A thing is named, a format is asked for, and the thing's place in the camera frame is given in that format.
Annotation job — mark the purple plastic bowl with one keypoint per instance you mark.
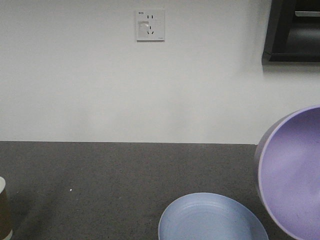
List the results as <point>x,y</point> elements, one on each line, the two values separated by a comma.
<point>287,173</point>

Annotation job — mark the brown white paper cup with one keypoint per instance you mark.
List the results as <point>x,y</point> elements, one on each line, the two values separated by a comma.
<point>6,229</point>

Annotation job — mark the light blue plastic plate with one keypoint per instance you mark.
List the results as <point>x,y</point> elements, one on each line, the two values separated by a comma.
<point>209,216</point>

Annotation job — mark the white wall power socket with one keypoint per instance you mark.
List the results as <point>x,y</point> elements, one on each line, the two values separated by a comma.
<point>150,25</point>

